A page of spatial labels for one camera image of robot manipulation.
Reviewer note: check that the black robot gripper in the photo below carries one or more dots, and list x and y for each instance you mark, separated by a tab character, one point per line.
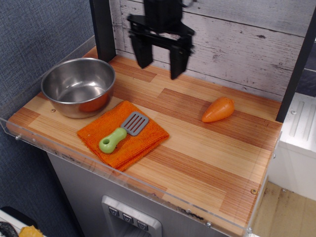
161	25

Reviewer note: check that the orange toy carrot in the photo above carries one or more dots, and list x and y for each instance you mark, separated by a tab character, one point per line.
221	108

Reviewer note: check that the silver metal pot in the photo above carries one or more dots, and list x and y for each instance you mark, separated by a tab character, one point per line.
79	88

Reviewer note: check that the orange folded cloth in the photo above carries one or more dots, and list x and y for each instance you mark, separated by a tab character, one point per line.
129	150

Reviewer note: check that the clear acrylic edge guard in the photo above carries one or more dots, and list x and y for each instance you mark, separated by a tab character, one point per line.
212	172

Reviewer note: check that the grey toy fridge cabinet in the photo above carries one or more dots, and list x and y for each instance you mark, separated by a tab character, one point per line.
85	189

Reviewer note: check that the silver dispenser button panel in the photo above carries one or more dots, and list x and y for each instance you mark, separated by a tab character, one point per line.
126	221

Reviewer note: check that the white toy sink unit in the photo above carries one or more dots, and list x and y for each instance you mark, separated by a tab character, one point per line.
293	164

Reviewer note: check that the yellow object at corner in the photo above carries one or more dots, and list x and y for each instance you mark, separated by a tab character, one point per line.
30	231

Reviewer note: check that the white black device corner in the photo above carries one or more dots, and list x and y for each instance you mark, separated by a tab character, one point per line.
13	221

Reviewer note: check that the black left vertical post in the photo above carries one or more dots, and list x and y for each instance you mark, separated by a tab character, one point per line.
103	29

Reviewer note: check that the black vertical post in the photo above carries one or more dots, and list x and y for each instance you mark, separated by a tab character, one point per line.
103	29
298	69

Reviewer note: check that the green handled grey spatula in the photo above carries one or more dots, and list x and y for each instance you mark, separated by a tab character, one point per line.
132	125

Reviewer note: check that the black right vertical post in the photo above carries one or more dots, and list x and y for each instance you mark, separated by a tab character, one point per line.
298	69

